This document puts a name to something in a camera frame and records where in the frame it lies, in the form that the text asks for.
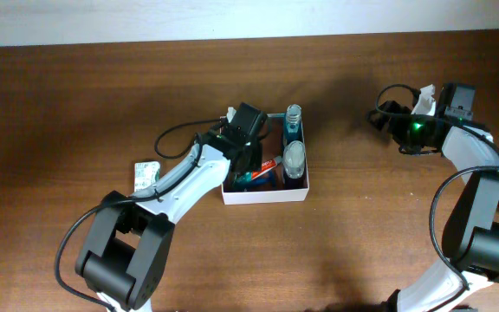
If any blue disposable razor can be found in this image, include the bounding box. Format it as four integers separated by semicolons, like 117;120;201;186
233;172;277;192

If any red white Colgate toothpaste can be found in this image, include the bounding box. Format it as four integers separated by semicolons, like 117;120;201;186
232;156;282;188

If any dark blue soap bottle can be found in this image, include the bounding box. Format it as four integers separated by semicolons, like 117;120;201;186
282;140;306;190

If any teal Listerine mouthwash bottle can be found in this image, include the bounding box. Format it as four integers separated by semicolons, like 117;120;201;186
282;104;302;148

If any white green soap packet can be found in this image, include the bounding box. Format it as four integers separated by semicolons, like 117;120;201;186
133;161;161;192

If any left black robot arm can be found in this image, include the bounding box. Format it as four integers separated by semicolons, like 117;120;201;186
75;103;270;311

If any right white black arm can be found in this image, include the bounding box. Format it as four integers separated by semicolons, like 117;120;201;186
366;83;499;312

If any white square cardboard box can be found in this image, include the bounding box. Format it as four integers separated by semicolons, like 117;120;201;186
220;113;310;205

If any left black cable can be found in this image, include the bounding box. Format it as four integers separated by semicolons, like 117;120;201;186
53;114;273;312

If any black cable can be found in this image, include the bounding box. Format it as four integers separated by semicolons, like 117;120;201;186
374;83;499;291
53;114;273;312

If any right black cable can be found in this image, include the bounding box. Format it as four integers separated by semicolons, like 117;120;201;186
374;83;499;291

